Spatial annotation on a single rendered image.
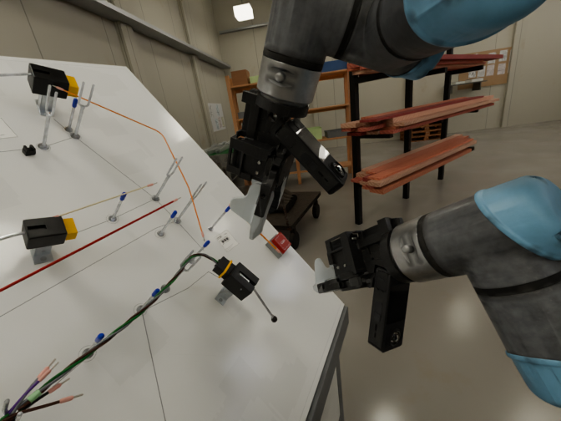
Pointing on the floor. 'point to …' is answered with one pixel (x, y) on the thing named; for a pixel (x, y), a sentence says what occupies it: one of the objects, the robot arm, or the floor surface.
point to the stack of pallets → (424, 132)
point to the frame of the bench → (340, 391)
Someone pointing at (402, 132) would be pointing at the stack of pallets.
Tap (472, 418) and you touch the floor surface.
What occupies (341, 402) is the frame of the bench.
